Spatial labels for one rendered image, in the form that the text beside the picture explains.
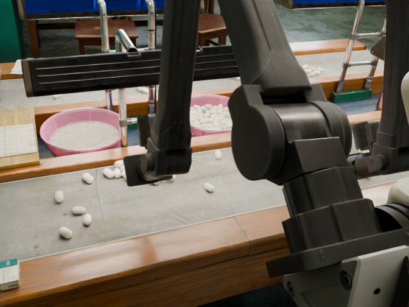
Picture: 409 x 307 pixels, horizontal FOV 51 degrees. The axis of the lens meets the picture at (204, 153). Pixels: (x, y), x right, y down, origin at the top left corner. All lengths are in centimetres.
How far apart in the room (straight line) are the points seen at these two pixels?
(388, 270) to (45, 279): 71
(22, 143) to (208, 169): 54
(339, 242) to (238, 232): 66
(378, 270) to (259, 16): 29
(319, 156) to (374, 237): 8
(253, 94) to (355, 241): 17
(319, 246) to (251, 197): 79
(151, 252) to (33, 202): 36
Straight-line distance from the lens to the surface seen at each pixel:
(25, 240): 107
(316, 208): 39
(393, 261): 38
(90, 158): 125
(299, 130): 42
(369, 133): 102
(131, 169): 93
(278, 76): 46
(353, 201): 39
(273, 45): 48
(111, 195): 115
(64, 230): 104
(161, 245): 98
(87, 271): 94
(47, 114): 152
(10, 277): 94
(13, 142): 135
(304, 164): 40
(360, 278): 37
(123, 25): 342
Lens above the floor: 147
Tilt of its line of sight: 33 degrees down
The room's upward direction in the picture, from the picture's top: 4 degrees clockwise
